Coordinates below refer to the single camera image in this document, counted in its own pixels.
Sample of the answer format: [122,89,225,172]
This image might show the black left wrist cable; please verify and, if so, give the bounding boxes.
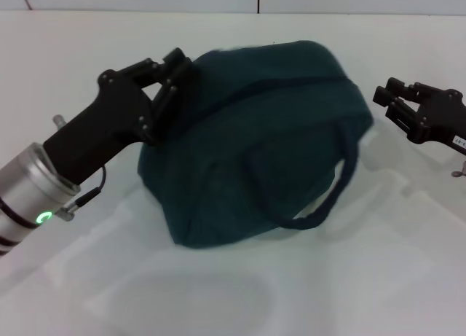
[54,163,107,222]

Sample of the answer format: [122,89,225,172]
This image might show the dark teal insulated lunch bag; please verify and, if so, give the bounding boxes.
[137,39,376,250]

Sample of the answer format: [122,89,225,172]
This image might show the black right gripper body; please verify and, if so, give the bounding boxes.
[413,87,466,146]

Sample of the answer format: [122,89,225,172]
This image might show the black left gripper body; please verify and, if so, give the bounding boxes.
[42,69,158,186]

